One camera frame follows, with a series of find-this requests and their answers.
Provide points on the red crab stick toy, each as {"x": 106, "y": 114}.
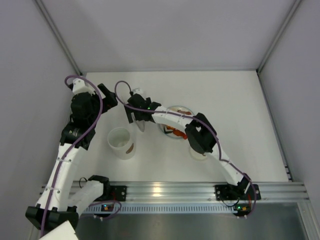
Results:
{"x": 179, "y": 134}

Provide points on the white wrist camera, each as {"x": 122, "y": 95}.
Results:
{"x": 139, "y": 91}
{"x": 80, "y": 86}

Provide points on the blue rimmed white plate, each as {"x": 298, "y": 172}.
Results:
{"x": 169, "y": 119}

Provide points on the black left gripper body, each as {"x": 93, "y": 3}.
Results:
{"x": 105, "y": 99}

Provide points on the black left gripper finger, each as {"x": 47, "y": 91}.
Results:
{"x": 109, "y": 102}
{"x": 104, "y": 90}

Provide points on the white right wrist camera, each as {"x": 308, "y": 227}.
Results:
{"x": 139, "y": 91}

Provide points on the aluminium mounting rail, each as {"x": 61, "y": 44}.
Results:
{"x": 204, "y": 192}

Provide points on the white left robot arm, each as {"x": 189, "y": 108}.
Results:
{"x": 55, "y": 205}

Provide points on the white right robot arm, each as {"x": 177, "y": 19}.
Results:
{"x": 201, "y": 135}

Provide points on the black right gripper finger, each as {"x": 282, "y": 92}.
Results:
{"x": 146, "y": 116}
{"x": 130, "y": 115}

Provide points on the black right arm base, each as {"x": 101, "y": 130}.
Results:
{"x": 225, "y": 193}

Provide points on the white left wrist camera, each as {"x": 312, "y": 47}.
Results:
{"x": 80, "y": 86}

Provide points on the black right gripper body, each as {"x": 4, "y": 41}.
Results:
{"x": 131, "y": 114}

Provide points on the brown chicken drumstick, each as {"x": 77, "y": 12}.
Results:
{"x": 184, "y": 112}

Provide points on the metal tongs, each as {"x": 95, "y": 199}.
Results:
{"x": 140, "y": 124}

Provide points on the white container lid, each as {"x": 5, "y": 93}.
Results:
{"x": 197, "y": 156}

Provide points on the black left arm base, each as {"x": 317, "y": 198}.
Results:
{"x": 117, "y": 192}

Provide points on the white cylindrical lunch container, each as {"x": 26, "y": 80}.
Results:
{"x": 121, "y": 143}

